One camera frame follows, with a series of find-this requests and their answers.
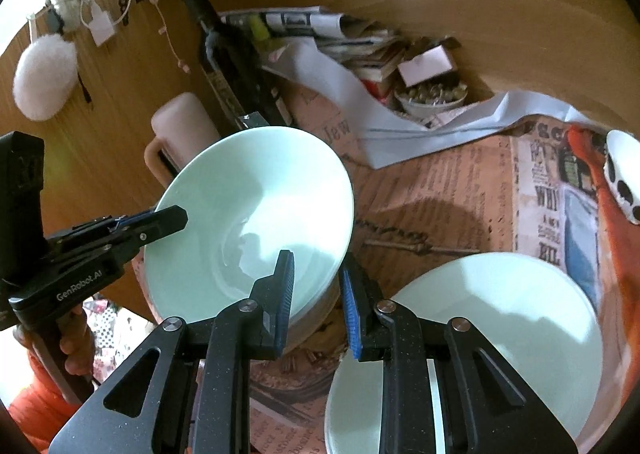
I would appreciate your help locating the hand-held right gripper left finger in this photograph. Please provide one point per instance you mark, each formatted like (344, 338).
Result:
(285, 294)

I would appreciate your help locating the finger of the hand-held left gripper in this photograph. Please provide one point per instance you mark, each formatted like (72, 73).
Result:
(132, 221)
(165, 223)

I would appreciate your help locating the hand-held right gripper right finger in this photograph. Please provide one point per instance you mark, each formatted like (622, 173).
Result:
(350, 314)

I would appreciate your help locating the white bowl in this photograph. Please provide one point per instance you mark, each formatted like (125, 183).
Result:
(317, 319)

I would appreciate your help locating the large white plate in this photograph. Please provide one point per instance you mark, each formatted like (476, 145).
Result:
(333, 416)

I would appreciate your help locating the pale green bowl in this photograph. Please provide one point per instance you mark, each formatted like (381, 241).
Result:
(280, 174)

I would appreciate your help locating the pale green plate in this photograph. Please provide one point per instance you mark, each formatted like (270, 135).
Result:
(500, 334)

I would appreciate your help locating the person's left forearm orange sleeve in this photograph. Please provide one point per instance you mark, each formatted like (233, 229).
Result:
(40, 399)

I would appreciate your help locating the person's left hand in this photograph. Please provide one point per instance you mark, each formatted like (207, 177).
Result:
(77, 339)

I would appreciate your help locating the cream ceramic pitcher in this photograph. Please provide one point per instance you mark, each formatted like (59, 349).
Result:
(185, 124)

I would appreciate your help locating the patterned floral cloth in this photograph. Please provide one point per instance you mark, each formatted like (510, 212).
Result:
(115, 334)

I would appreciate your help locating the newspaper print cloth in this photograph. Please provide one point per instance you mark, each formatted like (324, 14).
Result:
(450, 184)

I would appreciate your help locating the dark wine bottle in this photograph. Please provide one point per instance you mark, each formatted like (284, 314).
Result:
(225, 69)

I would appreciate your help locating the large white fluffy pompom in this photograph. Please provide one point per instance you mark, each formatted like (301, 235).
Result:
(45, 79)

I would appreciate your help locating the white hanging tag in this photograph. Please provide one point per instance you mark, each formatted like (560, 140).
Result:
(102, 27)

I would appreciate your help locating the small bowl of trinkets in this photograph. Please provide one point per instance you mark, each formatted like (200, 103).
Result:
(430, 99)

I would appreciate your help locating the small white fluffy toy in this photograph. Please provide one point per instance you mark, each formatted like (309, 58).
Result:
(67, 2)

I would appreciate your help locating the small white card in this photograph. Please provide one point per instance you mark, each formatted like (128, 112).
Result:
(425, 64)

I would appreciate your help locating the folded newspapers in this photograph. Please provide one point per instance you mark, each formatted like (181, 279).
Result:
(340, 29)

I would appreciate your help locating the orange cloth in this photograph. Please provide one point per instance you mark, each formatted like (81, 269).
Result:
(620, 259)

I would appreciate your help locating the white black-spotted object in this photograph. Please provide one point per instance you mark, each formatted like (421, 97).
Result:
(622, 174)

